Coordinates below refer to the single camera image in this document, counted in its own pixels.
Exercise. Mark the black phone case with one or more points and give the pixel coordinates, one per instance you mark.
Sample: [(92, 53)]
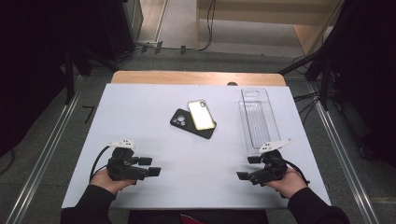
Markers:
[(180, 119)]

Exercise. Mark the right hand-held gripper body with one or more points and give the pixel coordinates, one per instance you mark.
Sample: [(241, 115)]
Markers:
[(271, 169)]

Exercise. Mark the wooden table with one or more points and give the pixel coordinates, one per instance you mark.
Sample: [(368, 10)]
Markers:
[(186, 77)]

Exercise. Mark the white smartphone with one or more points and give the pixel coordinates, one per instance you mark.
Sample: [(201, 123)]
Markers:
[(201, 115)]

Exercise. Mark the white table board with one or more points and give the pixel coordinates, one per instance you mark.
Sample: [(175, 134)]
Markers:
[(186, 174)]

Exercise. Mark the black curtain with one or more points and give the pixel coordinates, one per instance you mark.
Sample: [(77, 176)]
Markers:
[(31, 62), (370, 77)]

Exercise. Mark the person's right hand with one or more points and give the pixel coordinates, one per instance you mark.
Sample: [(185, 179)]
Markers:
[(289, 183)]

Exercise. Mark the clear plastic tray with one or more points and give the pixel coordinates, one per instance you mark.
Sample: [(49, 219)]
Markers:
[(258, 124)]

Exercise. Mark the light wooden shelf unit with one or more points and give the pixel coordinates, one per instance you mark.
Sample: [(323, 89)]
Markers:
[(264, 17)]

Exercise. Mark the person's left hand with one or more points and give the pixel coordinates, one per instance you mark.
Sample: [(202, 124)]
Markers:
[(107, 183)]

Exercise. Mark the aluminium floor rail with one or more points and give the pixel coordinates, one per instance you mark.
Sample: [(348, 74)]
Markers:
[(343, 155), (46, 155)]

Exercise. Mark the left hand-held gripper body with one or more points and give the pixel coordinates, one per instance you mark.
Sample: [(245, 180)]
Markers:
[(123, 168)]

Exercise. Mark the dark cabinet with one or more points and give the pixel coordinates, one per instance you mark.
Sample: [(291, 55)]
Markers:
[(124, 28)]

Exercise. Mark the black metal stand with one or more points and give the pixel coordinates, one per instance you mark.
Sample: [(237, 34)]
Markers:
[(325, 87), (69, 81)]

